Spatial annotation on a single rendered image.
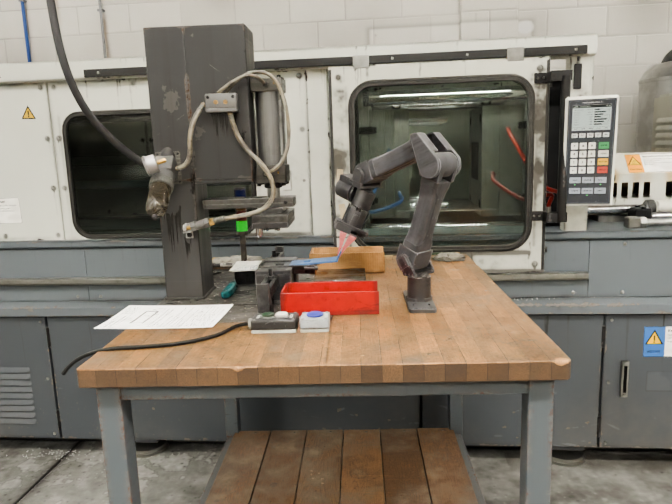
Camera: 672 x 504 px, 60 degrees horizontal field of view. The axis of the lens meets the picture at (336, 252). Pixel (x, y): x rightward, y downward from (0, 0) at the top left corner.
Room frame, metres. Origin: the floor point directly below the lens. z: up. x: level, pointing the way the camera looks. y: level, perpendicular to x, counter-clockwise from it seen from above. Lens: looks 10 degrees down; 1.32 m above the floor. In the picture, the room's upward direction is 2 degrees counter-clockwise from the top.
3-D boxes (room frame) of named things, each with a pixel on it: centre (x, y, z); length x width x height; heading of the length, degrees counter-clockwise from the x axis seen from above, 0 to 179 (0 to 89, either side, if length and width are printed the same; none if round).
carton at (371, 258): (1.98, -0.04, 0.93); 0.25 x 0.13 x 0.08; 88
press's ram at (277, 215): (1.68, 0.24, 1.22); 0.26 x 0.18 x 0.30; 88
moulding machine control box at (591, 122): (2.14, -0.91, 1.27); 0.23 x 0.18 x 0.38; 174
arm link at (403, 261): (1.52, -0.21, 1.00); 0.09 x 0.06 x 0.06; 131
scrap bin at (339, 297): (1.49, 0.02, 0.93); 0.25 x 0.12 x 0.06; 88
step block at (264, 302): (1.45, 0.18, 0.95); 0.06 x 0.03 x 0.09; 178
